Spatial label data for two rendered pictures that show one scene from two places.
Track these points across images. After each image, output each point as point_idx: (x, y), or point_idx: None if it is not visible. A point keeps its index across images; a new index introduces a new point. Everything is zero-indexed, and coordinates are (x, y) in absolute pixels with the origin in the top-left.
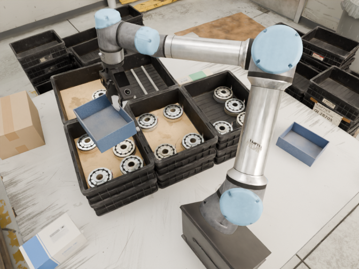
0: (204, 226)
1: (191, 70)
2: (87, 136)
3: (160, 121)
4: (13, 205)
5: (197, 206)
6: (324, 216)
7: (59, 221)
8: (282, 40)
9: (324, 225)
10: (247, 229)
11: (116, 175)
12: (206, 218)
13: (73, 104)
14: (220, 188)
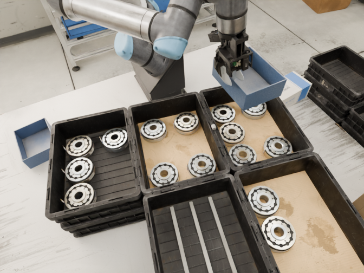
0: None
1: None
2: (279, 150)
3: (185, 170)
4: (344, 132)
5: (170, 59)
6: (76, 92)
7: (285, 95)
8: None
9: (81, 88)
10: (138, 71)
11: (238, 113)
12: None
13: (326, 231)
14: (149, 50)
